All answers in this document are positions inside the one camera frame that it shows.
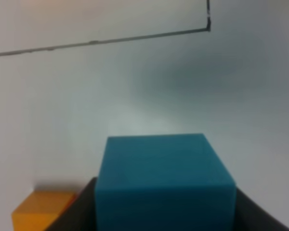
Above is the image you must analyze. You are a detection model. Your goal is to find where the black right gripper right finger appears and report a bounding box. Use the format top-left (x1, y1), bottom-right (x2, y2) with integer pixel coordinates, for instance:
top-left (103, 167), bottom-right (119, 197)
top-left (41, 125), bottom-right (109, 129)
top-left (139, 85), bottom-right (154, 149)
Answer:
top-left (235, 187), bottom-right (289, 231)

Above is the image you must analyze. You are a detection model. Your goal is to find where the blue cube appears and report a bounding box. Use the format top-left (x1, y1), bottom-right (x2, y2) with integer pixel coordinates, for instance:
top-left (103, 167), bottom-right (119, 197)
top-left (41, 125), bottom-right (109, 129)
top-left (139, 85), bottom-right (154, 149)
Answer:
top-left (94, 134), bottom-right (236, 231)

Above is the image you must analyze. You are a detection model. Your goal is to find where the orange cube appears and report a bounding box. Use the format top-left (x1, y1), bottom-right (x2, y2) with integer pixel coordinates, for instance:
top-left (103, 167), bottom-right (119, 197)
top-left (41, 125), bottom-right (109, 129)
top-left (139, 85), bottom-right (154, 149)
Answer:
top-left (12, 191), bottom-right (77, 231)

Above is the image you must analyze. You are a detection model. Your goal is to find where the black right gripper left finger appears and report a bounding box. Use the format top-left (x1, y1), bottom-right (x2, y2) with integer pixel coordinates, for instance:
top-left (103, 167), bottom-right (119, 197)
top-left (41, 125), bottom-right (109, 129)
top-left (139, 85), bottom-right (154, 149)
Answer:
top-left (46, 177), bottom-right (97, 231)

